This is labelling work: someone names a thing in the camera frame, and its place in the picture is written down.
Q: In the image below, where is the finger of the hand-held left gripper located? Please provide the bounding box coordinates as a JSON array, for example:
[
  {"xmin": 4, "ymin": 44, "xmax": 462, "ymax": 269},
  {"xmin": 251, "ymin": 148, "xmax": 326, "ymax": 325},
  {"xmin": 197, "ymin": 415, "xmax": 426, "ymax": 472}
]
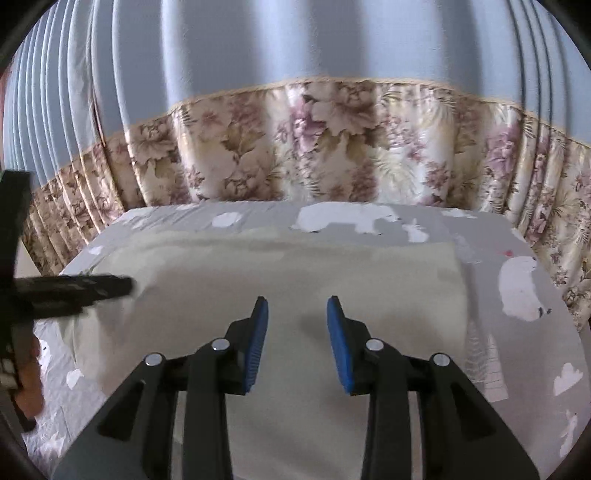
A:
[{"xmin": 15, "ymin": 274, "xmax": 135, "ymax": 320}]

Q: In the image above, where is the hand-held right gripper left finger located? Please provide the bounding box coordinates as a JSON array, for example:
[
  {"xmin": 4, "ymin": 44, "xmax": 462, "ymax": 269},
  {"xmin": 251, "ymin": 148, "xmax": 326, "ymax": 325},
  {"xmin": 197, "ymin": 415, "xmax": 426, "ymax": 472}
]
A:
[{"xmin": 53, "ymin": 296, "xmax": 270, "ymax": 480}]

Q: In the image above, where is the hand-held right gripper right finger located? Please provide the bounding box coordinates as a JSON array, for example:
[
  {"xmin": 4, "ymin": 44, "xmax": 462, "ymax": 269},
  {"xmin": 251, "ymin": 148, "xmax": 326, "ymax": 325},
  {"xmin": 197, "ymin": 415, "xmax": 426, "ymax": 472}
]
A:
[{"xmin": 326, "ymin": 296, "xmax": 541, "ymax": 480}]

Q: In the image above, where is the beige zip jacket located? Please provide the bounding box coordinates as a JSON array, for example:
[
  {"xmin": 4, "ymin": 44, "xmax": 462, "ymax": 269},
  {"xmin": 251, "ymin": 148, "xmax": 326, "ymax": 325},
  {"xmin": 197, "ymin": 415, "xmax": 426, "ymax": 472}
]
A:
[{"xmin": 58, "ymin": 231, "xmax": 467, "ymax": 480}]

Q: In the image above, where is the person's left hand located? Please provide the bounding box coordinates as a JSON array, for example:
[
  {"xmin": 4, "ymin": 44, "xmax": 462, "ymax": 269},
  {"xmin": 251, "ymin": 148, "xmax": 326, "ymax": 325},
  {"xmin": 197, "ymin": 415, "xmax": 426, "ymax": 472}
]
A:
[{"xmin": 16, "ymin": 335, "xmax": 45, "ymax": 417}]

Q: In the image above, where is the grey animal print bed sheet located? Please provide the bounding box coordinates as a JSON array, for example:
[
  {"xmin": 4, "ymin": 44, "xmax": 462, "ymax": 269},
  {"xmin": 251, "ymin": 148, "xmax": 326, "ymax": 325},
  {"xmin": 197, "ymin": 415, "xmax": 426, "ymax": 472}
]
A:
[{"xmin": 23, "ymin": 200, "xmax": 587, "ymax": 480}]

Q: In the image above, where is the blue curtain with floral border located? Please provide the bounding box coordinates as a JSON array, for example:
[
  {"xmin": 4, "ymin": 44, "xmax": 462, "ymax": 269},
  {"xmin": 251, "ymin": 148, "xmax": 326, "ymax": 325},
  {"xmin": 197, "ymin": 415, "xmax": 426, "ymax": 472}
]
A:
[{"xmin": 0, "ymin": 0, "xmax": 591, "ymax": 330}]

